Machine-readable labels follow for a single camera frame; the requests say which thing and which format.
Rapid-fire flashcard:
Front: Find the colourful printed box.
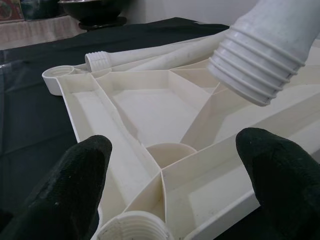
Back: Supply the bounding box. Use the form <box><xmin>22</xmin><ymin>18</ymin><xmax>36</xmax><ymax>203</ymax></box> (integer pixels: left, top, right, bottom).
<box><xmin>0</xmin><ymin>0</ymin><xmax>63</xmax><ymax>23</ymax></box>

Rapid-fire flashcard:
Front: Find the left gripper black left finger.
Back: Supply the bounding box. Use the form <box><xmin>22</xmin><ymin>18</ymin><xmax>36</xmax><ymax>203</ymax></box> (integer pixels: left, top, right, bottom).
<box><xmin>0</xmin><ymin>134</ymin><xmax>113</xmax><ymax>240</ymax></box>

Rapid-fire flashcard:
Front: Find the pale lace furniture cover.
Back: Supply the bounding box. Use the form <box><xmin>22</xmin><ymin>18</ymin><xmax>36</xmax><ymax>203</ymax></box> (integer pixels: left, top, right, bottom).
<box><xmin>0</xmin><ymin>15</ymin><xmax>85</xmax><ymax>51</ymax></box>

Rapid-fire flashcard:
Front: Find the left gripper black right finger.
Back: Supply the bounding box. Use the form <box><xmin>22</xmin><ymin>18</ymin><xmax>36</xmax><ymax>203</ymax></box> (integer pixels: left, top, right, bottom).
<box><xmin>234</xmin><ymin>127</ymin><xmax>320</xmax><ymax>240</ymax></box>

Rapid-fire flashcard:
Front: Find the dark round bowl on stand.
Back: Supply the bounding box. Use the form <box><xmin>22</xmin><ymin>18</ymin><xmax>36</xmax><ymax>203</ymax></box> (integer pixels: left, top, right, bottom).
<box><xmin>57</xmin><ymin>0</ymin><xmax>129</xmax><ymax>33</ymax></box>

